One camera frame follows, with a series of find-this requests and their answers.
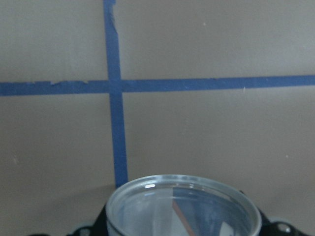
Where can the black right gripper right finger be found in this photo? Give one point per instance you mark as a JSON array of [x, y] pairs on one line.
[[277, 228]]

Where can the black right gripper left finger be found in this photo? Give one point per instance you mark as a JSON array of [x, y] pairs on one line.
[[99, 228]]

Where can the tennis ball can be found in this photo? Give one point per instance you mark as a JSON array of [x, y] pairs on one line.
[[180, 205]]

